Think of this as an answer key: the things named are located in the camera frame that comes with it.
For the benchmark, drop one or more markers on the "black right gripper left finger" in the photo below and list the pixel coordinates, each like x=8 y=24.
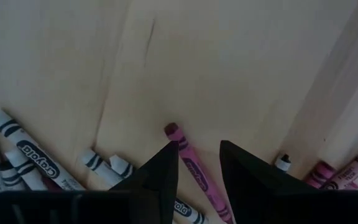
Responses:
x=163 y=174

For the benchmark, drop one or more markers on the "pink crayon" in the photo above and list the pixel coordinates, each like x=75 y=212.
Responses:
x=319 y=174
x=353 y=169

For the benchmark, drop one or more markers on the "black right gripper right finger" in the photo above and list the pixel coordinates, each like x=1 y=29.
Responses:
x=247 y=186

